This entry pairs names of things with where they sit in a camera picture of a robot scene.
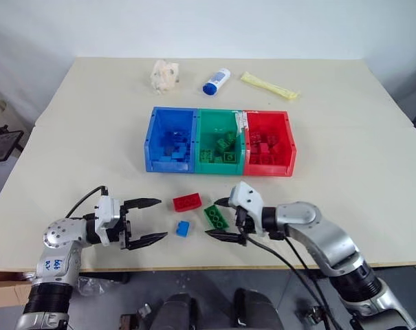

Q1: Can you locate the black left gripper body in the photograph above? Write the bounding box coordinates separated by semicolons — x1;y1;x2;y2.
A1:
118;202;133;251

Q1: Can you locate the clear plastic bag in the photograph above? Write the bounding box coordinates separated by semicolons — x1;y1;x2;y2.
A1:
77;276;107;297

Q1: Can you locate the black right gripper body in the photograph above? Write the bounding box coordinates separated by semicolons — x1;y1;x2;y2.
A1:
233;205;260;239

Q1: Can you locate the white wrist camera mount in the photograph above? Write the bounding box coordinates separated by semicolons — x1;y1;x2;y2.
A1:
94;195;123;247
228;180;267;238

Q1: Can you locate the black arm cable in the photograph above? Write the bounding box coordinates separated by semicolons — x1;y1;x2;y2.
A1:
243;233;343;330
65;186;109;219

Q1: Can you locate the dark rounded shape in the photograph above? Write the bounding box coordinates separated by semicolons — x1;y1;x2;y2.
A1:
232;287;288;330
152;291;199;330

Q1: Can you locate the long red building block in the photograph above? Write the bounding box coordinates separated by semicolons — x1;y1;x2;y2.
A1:
173;192;202;212

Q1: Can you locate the crumpled white plastic wrap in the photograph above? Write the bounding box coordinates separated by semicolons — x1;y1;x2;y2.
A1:
149;59;180;95

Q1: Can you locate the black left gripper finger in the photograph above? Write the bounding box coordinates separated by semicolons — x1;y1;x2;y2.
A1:
126;232;169;251
124;197;163;212

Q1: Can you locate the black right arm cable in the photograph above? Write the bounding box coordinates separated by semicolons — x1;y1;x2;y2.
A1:
243;233;343;330

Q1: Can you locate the green plastic bin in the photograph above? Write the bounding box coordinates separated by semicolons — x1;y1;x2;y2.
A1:
193;108;247;175

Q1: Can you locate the white tape label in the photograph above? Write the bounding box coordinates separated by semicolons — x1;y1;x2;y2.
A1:
232;110;250;134

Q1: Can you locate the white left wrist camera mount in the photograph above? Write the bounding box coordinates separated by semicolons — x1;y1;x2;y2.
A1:
94;195;123;247

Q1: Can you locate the red plastic bin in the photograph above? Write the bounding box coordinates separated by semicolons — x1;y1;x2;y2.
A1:
242;109;298;178

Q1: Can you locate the long green building block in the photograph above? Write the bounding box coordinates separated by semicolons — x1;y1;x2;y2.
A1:
203;203;231;231

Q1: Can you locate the blue plastic bin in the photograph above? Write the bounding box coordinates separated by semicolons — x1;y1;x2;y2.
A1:
144;106;199;173

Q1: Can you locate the white bottle with blue cap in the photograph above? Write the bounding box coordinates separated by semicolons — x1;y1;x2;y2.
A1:
201;67;231;96

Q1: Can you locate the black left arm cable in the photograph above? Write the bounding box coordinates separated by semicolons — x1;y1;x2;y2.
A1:
65;186;109;219

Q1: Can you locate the brown cardboard box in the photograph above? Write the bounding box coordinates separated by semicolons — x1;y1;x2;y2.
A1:
0;270;34;307

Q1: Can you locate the black metal stand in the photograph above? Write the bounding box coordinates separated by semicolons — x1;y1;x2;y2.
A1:
0;98;25;164

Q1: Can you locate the small blue building block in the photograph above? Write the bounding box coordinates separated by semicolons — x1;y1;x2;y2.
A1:
175;220;193;239

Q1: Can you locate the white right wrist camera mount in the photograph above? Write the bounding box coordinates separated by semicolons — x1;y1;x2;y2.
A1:
228;180;267;238

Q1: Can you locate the yellow plastic packet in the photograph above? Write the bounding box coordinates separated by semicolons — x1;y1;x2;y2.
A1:
240;70;302;102

